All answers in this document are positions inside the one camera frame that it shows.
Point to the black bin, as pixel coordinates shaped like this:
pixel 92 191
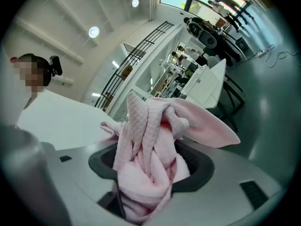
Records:
pixel 242 43

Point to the white shelf unit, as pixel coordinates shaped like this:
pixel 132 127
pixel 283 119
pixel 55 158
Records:
pixel 164 46

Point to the white power strip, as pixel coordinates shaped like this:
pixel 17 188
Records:
pixel 260 53

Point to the person's face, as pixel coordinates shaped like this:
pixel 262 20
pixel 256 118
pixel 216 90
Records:
pixel 33 74

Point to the black metal railing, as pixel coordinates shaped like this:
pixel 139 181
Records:
pixel 150 42

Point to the black head camera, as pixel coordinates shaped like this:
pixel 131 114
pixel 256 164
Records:
pixel 55 66

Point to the pink clothes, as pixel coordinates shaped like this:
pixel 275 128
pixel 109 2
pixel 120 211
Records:
pixel 145 173

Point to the grey black machine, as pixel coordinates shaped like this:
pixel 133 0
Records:
pixel 208 37

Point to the round ceiling lamp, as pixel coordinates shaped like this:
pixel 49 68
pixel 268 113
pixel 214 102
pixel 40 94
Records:
pixel 135 2
pixel 94 32

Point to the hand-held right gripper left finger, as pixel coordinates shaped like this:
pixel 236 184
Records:
pixel 96 163

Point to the person in white shirt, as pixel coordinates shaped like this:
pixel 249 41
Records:
pixel 70 121

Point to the white plastic laundry basket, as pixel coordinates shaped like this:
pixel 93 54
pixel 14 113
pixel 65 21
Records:
pixel 202 83

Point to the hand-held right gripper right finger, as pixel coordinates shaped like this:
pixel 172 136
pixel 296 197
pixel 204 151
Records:
pixel 204 171

